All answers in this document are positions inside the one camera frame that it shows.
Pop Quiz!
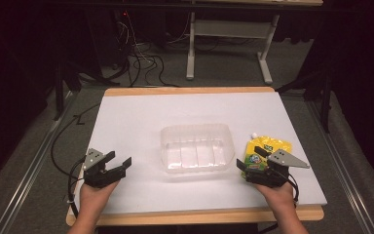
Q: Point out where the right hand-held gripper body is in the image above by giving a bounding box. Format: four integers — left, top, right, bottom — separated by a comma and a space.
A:
244, 148, 311, 189

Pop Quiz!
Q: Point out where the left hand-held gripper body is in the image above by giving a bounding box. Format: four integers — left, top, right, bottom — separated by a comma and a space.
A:
82, 148, 127, 189

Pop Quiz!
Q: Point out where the yellow spout pouch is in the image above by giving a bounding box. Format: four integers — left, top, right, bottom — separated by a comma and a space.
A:
241, 132, 293, 178

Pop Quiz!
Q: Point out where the person's right hand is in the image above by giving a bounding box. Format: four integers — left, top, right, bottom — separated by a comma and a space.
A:
254, 181, 297, 213

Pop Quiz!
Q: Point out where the person's left hand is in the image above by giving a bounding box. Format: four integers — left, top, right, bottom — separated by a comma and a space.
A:
78, 180, 121, 214

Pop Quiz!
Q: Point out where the white table sheet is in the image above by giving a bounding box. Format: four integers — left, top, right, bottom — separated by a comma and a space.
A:
73, 91, 328, 215

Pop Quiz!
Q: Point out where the clear plastic container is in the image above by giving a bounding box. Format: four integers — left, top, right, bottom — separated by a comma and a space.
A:
160, 123, 236, 175

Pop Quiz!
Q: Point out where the black metal stand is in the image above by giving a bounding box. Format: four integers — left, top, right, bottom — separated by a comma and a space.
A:
275, 69, 335, 135
52, 59, 113, 122

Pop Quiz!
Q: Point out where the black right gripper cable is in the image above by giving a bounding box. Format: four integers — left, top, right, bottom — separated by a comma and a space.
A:
280, 169, 301, 208

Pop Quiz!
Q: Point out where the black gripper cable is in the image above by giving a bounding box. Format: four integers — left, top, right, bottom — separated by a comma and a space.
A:
280, 169, 301, 208
50, 102, 102, 219

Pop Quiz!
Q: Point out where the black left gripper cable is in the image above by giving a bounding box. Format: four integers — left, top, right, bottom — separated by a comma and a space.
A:
50, 102, 102, 219

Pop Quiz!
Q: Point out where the aluminium floor rail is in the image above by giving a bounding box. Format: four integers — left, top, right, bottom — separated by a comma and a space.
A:
306, 98, 373, 234
0, 92, 76, 234

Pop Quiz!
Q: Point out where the tangle of floor cables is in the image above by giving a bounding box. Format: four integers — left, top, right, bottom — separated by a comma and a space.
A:
108, 11, 181, 89

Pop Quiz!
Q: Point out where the white metal desk frame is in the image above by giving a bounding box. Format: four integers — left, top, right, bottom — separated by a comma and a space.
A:
185, 11, 281, 86

